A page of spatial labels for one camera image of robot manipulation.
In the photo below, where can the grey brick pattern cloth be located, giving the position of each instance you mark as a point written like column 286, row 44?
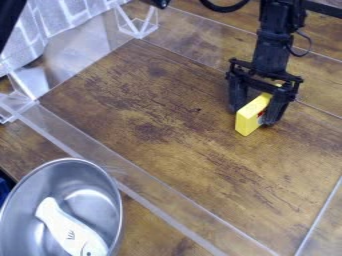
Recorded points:
column 44, row 19

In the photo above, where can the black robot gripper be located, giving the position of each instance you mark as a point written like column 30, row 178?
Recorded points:
column 264, row 75

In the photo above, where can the silver metal bowl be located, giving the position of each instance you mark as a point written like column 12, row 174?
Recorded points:
column 87, row 195

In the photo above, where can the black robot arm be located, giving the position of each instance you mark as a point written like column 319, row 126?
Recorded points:
column 282, row 18

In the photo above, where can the clear acrylic barrier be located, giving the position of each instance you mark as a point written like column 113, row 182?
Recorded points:
column 137, row 104

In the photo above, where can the blue object at edge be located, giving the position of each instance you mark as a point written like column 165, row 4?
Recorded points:
column 4, row 190

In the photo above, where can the white wooden fish toy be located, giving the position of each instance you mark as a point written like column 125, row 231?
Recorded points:
column 76, row 238

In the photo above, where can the yellow butter block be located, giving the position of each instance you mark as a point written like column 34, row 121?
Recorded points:
column 250, row 115

